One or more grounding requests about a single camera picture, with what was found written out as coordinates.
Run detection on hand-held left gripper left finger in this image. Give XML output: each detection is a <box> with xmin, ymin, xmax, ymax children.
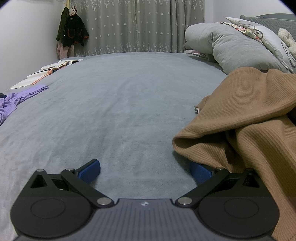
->
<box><xmin>30</xmin><ymin>159</ymin><xmax>115</xmax><ymax>208</ymax></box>

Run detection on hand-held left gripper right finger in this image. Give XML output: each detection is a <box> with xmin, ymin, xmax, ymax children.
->
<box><xmin>175</xmin><ymin>162</ymin><xmax>263</xmax><ymax>208</ymax></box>

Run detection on brown ribbed sweater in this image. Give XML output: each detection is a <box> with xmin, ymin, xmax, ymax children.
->
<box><xmin>173</xmin><ymin>67</ymin><xmax>296</xmax><ymax>241</ymax></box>

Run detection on grey bed blanket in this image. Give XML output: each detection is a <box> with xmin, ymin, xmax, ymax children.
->
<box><xmin>0</xmin><ymin>51</ymin><xmax>296</xmax><ymax>241</ymax></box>

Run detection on purple garment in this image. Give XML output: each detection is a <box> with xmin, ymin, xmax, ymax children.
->
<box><xmin>0</xmin><ymin>85</ymin><xmax>49</xmax><ymax>127</ymax></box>

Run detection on open book with orange edge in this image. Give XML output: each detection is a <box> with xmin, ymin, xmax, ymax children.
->
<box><xmin>10</xmin><ymin>69</ymin><xmax>57</xmax><ymax>90</ymax></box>

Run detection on open white book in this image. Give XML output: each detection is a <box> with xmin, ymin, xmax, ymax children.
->
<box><xmin>41</xmin><ymin>59</ymin><xmax>84</xmax><ymax>71</ymax></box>

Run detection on pink blanket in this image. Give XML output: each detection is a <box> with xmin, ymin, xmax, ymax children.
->
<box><xmin>185</xmin><ymin>49</ymin><xmax>208</xmax><ymax>57</ymax></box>

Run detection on pink hanging garment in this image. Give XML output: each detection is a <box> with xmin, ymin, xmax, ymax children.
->
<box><xmin>56</xmin><ymin>42</ymin><xmax>75</xmax><ymax>60</ymax></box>

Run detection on grey folded duvet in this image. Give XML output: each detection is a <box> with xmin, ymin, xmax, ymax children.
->
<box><xmin>184</xmin><ymin>22</ymin><xmax>292</xmax><ymax>74</ymax></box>

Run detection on dark hanging jacket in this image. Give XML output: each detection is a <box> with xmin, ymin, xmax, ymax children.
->
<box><xmin>56</xmin><ymin>7</ymin><xmax>89</xmax><ymax>48</ymax></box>

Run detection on light grey printed pillow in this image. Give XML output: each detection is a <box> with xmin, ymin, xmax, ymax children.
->
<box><xmin>225</xmin><ymin>17</ymin><xmax>296</xmax><ymax>74</ymax></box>

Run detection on grey star-print curtain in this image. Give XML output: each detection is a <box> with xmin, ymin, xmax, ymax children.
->
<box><xmin>69</xmin><ymin>0</ymin><xmax>205</xmax><ymax>57</ymax></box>

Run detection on cream plush toy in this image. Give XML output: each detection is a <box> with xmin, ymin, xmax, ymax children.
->
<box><xmin>277</xmin><ymin>28</ymin><xmax>296</xmax><ymax>58</ymax></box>

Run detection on grey quilted headboard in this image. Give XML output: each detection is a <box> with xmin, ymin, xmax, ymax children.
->
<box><xmin>240</xmin><ymin>14</ymin><xmax>296</xmax><ymax>40</ymax></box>

